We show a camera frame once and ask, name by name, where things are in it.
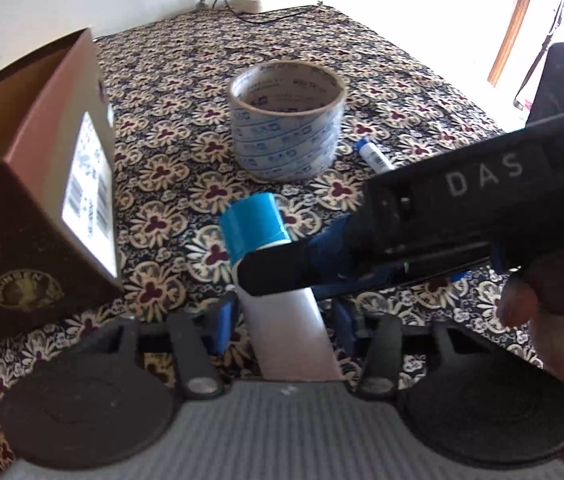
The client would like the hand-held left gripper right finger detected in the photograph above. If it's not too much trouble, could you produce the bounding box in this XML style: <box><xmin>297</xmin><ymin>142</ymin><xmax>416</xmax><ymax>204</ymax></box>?
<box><xmin>332</xmin><ymin>299</ymin><xmax>483</xmax><ymax>401</ymax></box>

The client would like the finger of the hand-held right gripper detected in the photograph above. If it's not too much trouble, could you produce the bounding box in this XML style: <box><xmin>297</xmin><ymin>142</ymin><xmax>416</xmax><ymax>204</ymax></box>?
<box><xmin>236</xmin><ymin>216</ymin><xmax>415</xmax><ymax>305</ymax></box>

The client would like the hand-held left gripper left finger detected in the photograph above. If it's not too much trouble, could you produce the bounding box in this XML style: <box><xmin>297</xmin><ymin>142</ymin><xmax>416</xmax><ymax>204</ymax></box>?
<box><xmin>79</xmin><ymin>290</ymin><xmax>239</xmax><ymax>401</ymax></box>

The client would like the white bottle with blue cap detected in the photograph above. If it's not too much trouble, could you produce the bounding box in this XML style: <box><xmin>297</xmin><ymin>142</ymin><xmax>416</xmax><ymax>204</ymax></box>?
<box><xmin>219</xmin><ymin>192</ymin><xmax>345</xmax><ymax>383</ymax></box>

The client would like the white glue stick blue cap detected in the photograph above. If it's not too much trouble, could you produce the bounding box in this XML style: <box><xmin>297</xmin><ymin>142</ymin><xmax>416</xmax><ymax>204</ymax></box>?
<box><xmin>355</xmin><ymin>139</ymin><xmax>395</xmax><ymax>174</ymax></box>

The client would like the printed clear tape roll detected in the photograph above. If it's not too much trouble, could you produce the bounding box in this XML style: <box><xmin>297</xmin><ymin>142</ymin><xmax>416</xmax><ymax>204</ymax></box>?
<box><xmin>228</xmin><ymin>60</ymin><xmax>347</xmax><ymax>182</ymax></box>

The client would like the brown cardboard shoe box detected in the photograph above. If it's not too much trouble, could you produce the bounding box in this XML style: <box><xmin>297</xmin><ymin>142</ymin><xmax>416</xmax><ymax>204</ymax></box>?
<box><xmin>0</xmin><ymin>27</ymin><xmax>126</xmax><ymax>352</ymax></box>

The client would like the person's right hand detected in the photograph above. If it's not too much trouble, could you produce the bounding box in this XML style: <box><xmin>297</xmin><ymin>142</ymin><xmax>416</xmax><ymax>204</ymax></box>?
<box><xmin>494</xmin><ymin>247</ymin><xmax>564</xmax><ymax>442</ymax></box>

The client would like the floral patterned bed sheet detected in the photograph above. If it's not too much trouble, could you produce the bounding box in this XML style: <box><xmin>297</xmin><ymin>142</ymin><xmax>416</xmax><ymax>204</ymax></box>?
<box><xmin>0</xmin><ymin>4</ymin><xmax>553</xmax><ymax>461</ymax></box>

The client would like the white power strip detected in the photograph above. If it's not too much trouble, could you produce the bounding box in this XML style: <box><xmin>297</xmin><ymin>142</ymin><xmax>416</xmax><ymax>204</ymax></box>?
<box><xmin>232</xmin><ymin>0</ymin><xmax>287</xmax><ymax>14</ymax></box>

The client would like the wooden door frame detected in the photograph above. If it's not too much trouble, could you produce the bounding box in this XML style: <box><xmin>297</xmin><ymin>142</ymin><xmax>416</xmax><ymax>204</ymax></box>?
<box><xmin>487</xmin><ymin>0</ymin><xmax>543</xmax><ymax>87</ymax></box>

